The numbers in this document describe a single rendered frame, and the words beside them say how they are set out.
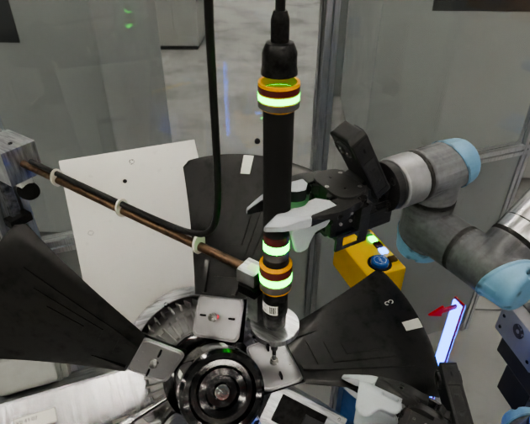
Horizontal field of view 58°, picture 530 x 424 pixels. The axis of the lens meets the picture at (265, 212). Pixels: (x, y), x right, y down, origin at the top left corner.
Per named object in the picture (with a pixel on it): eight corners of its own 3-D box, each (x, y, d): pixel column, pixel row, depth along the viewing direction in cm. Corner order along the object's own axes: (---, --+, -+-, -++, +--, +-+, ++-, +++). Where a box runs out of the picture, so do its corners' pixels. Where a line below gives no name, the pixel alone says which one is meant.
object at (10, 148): (-17, 175, 95) (-32, 136, 90) (15, 161, 100) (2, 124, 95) (13, 190, 91) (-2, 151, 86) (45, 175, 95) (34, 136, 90)
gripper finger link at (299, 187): (247, 243, 60) (313, 227, 63) (247, 204, 57) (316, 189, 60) (239, 229, 63) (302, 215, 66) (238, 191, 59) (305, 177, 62)
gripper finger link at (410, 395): (376, 378, 66) (439, 411, 62) (380, 370, 67) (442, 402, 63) (371, 395, 69) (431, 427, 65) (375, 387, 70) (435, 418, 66)
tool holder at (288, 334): (229, 326, 69) (226, 277, 63) (257, 298, 74) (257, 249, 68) (281, 356, 65) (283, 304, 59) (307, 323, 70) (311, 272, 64)
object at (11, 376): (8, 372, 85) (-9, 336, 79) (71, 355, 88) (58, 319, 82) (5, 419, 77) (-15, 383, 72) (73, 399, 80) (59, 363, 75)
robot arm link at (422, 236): (433, 284, 72) (450, 226, 66) (383, 245, 80) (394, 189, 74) (469, 267, 76) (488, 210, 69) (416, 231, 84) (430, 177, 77)
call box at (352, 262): (331, 268, 123) (335, 235, 117) (365, 259, 126) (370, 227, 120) (363, 310, 111) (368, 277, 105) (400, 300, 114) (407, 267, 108)
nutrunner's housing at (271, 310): (256, 341, 70) (251, 11, 44) (271, 325, 73) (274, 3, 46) (278, 354, 68) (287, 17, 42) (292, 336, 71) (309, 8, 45)
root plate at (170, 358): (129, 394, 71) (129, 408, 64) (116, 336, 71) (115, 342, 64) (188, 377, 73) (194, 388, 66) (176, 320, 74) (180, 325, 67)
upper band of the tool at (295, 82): (250, 110, 49) (249, 82, 48) (272, 98, 52) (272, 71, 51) (284, 119, 47) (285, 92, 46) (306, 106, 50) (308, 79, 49)
